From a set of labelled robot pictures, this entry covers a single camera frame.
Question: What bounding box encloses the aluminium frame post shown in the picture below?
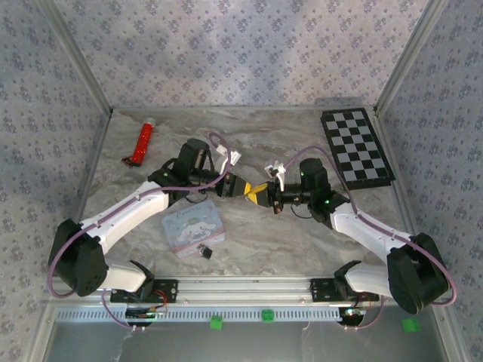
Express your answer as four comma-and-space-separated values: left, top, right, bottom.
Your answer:
372, 0, 452, 116
35, 0, 114, 116

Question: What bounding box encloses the grey metal shelf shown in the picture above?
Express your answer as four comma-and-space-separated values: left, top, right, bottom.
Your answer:
37, 320, 454, 362

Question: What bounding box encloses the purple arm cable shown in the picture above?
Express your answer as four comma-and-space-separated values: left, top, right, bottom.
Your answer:
281, 146, 460, 333
47, 132, 232, 333

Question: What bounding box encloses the slotted grey cable duct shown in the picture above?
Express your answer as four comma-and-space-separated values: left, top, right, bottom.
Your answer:
54, 305, 344, 322

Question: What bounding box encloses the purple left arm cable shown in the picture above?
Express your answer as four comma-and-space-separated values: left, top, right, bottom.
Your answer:
47, 132, 232, 333

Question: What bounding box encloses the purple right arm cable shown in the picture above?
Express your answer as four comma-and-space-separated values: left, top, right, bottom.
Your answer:
281, 146, 460, 333

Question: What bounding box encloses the small circuit board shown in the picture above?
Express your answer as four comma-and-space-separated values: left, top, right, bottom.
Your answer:
339, 307, 367, 320
126, 307, 169, 321

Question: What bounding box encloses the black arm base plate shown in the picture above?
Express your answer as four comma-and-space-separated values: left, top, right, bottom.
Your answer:
309, 278, 380, 302
109, 278, 179, 304

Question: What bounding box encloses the red glitter tube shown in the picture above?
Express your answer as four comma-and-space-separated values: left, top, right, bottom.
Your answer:
120, 116, 157, 169

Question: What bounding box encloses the aluminium side rail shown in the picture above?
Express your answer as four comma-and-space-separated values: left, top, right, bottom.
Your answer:
73, 111, 114, 227
371, 109, 418, 241

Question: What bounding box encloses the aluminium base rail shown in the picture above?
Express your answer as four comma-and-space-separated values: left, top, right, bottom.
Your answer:
41, 275, 450, 306

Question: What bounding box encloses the cartoon dog tin box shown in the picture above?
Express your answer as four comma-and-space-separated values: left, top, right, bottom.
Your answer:
161, 199, 227, 259

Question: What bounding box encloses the black and grey checkerboard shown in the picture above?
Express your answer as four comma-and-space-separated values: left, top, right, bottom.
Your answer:
319, 107, 396, 191

